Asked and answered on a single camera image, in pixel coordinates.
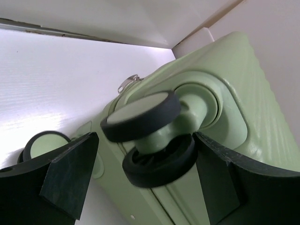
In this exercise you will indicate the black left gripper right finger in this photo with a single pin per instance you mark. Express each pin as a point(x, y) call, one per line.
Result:
point(238, 190)

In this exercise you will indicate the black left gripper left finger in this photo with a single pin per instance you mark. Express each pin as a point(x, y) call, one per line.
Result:
point(48, 185)

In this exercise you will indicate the green suitcase with blue lining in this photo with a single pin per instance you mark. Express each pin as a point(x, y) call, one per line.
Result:
point(146, 159)

